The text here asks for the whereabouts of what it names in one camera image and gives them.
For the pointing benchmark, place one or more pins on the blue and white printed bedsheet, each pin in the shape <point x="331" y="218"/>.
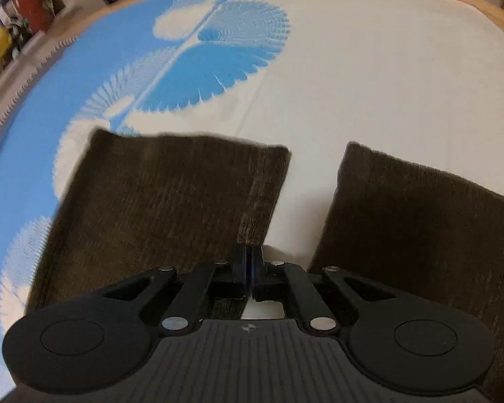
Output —
<point x="361" y="92"/>

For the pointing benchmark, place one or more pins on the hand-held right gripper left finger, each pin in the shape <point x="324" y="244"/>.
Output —
<point x="240" y="270"/>

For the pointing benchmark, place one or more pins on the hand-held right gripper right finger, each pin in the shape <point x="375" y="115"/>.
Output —
<point x="258" y="270"/>

